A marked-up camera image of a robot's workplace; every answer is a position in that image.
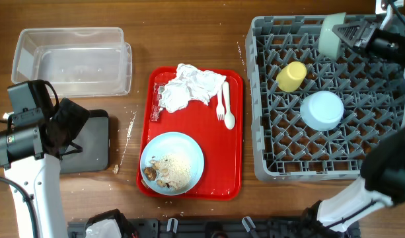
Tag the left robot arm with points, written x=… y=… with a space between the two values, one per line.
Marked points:
x=38 y=133

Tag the white napkin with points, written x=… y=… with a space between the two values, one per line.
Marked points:
x=190 y=83

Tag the food scraps on plate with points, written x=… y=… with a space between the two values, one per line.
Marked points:
x=171 y=171

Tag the white plastic fork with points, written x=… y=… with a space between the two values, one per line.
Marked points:
x=220 y=110

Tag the black plastic tray bin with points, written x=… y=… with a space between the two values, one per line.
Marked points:
x=95 y=141

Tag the white plastic spoon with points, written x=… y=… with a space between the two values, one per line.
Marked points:
x=229 y=118

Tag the grey dishwasher rack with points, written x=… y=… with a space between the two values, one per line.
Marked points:
x=284 y=147

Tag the clear plastic bin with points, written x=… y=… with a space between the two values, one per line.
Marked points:
x=78 y=62

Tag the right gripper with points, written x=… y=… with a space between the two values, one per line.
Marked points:
x=367 y=34

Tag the red snack wrapper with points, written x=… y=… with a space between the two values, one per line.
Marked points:
x=158 y=89

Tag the red serving tray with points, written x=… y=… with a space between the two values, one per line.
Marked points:
x=221 y=148

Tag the green plastic bowl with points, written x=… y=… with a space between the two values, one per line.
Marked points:
x=328 y=42

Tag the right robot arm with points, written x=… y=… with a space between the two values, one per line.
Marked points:
x=381 y=183

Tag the light blue bowl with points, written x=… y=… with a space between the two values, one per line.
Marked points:
x=322 y=111

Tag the yellow plastic cup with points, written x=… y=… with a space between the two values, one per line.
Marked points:
x=291 y=76

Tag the light blue plate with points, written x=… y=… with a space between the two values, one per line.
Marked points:
x=173 y=143

